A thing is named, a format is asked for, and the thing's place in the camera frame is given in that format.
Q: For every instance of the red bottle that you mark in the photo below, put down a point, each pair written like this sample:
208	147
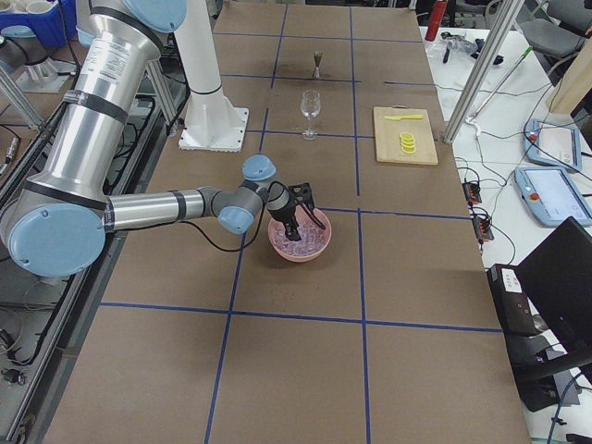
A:
436	16

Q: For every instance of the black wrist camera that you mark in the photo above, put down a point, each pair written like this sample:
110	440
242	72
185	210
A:
302	195

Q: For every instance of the bamboo cutting board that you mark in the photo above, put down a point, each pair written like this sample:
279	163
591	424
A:
387	143

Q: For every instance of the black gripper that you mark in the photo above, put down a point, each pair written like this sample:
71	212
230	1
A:
283	215

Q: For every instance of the teach pendant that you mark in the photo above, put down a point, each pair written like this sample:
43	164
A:
550	144
551	195

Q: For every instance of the clear ice cubes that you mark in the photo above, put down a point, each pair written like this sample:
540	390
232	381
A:
313	240

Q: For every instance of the near teach pendant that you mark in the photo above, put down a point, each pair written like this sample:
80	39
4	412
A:
551	195

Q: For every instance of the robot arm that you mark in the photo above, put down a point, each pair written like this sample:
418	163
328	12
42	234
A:
58	225

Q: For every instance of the yellow plastic knife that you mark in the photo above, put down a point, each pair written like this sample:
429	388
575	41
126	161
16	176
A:
404	117

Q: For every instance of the far teach pendant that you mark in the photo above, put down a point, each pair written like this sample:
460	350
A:
550	144

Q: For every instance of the grey office chair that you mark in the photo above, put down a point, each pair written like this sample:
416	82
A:
558	29

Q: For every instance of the lemon slices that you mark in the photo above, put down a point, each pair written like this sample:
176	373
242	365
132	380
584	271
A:
407	142

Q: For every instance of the black monitor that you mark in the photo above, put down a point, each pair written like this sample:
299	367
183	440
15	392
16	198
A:
544	308

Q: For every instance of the clear wine glass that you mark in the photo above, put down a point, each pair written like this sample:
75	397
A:
310	108

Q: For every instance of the aluminium frame post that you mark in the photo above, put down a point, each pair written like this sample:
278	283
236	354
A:
495	38

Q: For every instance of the steel double jigger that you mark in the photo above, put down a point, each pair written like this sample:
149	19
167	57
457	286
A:
317	64

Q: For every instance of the pink bowl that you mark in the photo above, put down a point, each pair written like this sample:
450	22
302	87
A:
301	216

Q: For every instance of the white camera post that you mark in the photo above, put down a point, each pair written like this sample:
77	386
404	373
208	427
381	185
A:
211	122

